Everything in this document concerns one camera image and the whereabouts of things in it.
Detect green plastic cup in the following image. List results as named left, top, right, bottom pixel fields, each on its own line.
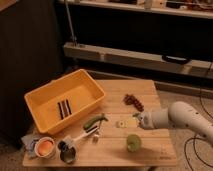
left=126, top=134, right=142, bottom=152

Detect white dish brush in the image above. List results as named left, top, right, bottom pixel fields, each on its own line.
left=58, top=126, right=98, bottom=150

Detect white bowl orange inside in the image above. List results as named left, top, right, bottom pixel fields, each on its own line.
left=34, top=137, right=56, bottom=159

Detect green pepper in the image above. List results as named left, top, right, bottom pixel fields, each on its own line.
left=83, top=113, right=108, bottom=130

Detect dark strips in bin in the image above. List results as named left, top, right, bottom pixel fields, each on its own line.
left=57, top=100, right=72, bottom=119

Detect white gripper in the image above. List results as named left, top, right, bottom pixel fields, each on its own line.
left=116, top=112, right=154, bottom=129

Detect grey cloth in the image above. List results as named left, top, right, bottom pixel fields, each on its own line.
left=21, top=134, right=40, bottom=159

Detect long white shelf beam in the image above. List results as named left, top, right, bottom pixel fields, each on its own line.
left=63, top=42, right=210, bottom=77

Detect yellow plastic bin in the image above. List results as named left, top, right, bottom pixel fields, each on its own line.
left=24, top=69, right=105, bottom=135

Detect small metal cup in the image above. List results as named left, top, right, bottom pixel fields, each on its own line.
left=60, top=148, right=76, bottom=164

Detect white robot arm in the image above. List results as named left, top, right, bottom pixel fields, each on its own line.
left=132, top=101, right=213, bottom=146

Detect metal pole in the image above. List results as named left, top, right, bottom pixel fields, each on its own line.
left=64, top=0, right=77, bottom=46

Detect red grapes bunch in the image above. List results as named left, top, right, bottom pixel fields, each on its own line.
left=123, top=94, right=144, bottom=112

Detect black handle object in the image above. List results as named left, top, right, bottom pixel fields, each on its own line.
left=162, top=55, right=191, bottom=65

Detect wooden table board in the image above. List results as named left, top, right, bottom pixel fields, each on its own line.
left=22, top=78, right=178, bottom=168

